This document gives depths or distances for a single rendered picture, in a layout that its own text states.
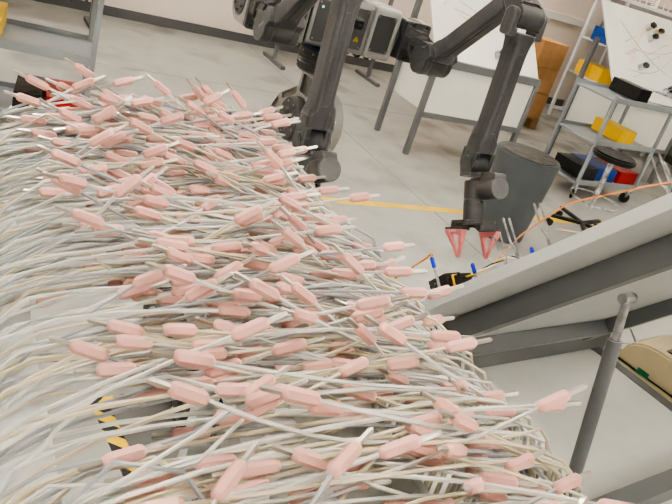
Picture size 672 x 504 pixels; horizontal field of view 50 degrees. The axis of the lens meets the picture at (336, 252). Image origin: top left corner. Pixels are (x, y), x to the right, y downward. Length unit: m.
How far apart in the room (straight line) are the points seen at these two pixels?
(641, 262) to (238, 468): 0.81
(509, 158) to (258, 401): 4.71
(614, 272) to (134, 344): 0.81
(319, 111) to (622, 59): 6.69
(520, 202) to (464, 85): 1.71
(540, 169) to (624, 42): 3.48
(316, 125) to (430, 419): 1.29
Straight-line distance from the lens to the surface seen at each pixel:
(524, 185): 5.07
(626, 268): 1.10
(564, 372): 2.16
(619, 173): 7.40
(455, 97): 6.50
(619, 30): 8.32
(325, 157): 1.60
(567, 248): 0.98
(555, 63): 9.22
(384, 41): 2.27
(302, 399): 0.37
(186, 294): 0.48
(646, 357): 2.47
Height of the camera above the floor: 1.76
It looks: 25 degrees down
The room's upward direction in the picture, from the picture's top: 18 degrees clockwise
